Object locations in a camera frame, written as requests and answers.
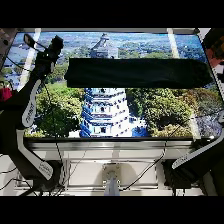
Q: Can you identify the silver frame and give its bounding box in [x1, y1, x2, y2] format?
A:
[0, 138, 224, 197]

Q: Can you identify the heap of clothes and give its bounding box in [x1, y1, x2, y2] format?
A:
[201, 28, 224, 66]

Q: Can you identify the black cable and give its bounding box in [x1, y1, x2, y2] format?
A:
[41, 81, 68, 196]
[121, 114, 204, 192]

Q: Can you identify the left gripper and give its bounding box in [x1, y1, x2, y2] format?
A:
[46, 34, 65, 58]

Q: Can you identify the black garment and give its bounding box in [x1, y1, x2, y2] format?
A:
[64, 57, 214, 90]

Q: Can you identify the red garment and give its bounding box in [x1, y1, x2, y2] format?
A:
[0, 87, 13, 103]

